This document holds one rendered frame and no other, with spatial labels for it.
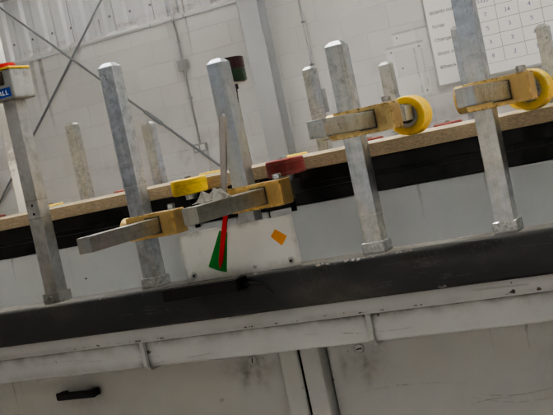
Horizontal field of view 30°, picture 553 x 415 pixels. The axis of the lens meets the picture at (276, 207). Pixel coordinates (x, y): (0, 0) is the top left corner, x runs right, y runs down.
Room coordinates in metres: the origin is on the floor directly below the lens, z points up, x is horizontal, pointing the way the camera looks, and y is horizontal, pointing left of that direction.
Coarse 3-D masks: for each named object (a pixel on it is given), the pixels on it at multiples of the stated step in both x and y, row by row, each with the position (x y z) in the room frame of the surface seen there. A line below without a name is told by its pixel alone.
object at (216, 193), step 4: (220, 188) 1.86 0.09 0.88; (204, 192) 1.84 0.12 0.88; (212, 192) 1.85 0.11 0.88; (216, 192) 1.85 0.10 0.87; (220, 192) 1.82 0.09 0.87; (224, 192) 1.86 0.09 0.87; (200, 196) 1.83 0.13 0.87; (204, 196) 1.83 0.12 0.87; (208, 196) 1.83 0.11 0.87; (212, 196) 1.84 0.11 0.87; (216, 196) 1.81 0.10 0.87; (220, 196) 1.81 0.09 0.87; (224, 196) 1.82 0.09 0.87; (228, 196) 1.84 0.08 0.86; (200, 200) 1.82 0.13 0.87; (204, 200) 1.82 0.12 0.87; (208, 200) 1.82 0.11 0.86; (212, 200) 1.81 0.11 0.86; (192, 204) 1.83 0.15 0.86
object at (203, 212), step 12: (252, 192) 1.95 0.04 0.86; (264, 192) 1.99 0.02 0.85; (300, 192) 2.14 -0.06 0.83; (204, 204) 1.78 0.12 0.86; (216, 204) 1.82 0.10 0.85; (228, 204) 1.86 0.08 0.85; (240, 204) 1.90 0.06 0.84; (252, 204) 1.94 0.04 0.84; (192, 216) 1.76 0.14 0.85; (204, 216) 1.77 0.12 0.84; (216, 216) 1.81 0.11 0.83
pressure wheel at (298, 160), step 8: (280, 160) 2.09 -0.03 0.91; (288, 160) 2.09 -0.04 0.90; (296, 160) 2.10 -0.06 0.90; (272, 168) 2.10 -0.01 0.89; (280, 168) 2.09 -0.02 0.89; (288, 168) 2.09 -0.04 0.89; (296, 168) 2.10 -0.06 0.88; (304, 168) 2.12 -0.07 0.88; (288, 176) 2.12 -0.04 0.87; (296, 208) 2.13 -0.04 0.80
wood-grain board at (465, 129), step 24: (504, 120) 2.00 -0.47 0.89; (528, 120) 1.98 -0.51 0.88; (552, 120) 1.96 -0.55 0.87; (384, 144) 2.11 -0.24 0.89; (408, 144) 2.08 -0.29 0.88; (432, 144) 2.06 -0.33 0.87; (264, 168) 2.23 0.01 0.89; (312, 168) 2.18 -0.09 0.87; (120, 192) 3.22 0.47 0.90; (168, 192) 2.34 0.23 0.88; (24, 216) 2.52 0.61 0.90; (72, 216) 2.46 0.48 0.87
